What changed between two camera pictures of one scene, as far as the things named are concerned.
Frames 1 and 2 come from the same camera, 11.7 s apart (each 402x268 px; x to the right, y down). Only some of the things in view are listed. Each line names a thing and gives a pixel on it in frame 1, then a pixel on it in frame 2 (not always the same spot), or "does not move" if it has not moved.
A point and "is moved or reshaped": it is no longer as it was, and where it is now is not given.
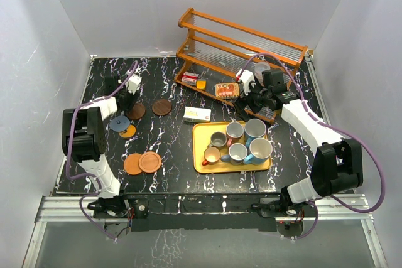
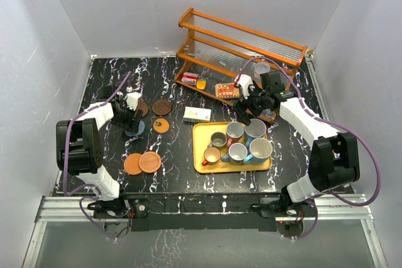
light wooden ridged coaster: (149, 162) does not move
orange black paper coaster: (129, 132) to (161, 125)
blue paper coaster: (119, 123) is moved or reshaped
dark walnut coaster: (161, 107) does not move
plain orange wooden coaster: (131, 164) does not move
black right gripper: (240, 104) does not move
